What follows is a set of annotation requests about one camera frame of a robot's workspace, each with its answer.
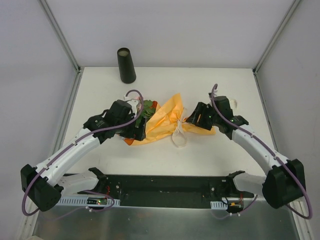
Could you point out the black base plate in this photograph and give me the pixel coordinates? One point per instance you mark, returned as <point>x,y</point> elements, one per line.
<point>189,192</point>

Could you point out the right white cable duct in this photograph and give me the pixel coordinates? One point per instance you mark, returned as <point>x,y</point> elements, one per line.
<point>218,205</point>

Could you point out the black conical vase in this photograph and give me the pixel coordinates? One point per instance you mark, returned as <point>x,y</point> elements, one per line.
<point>126,66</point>

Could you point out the orange wrapping paper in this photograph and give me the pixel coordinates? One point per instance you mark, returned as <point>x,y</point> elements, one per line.
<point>163,123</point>

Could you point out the pink and blue flower bouquet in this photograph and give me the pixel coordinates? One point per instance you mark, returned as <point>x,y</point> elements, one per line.
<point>149,109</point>

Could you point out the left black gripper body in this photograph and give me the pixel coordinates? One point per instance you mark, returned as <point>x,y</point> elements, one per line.
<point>140,128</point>

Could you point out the left aluminium frame post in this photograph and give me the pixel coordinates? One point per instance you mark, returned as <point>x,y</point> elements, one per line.
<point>59,34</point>

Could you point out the right aluminium frame post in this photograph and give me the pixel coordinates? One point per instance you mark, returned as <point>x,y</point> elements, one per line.
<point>276,35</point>

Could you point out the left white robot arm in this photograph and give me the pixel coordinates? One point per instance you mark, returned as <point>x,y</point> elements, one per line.
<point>45,183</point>

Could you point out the cream lace ribbon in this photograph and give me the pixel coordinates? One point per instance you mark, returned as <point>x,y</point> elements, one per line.
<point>178,136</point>

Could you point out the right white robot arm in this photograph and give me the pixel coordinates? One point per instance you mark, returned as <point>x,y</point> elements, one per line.
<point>284,179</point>

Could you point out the left white cable duct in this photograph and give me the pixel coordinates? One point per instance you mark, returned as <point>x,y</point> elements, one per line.
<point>90,201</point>

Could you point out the aluminium frame post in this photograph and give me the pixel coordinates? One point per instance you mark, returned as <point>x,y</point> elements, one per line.
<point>276,35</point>
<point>59,34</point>

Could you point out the white cable duct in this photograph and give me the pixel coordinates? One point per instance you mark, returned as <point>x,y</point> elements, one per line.
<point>218,205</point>
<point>90,201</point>

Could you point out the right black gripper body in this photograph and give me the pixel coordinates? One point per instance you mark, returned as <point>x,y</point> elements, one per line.
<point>200,117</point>

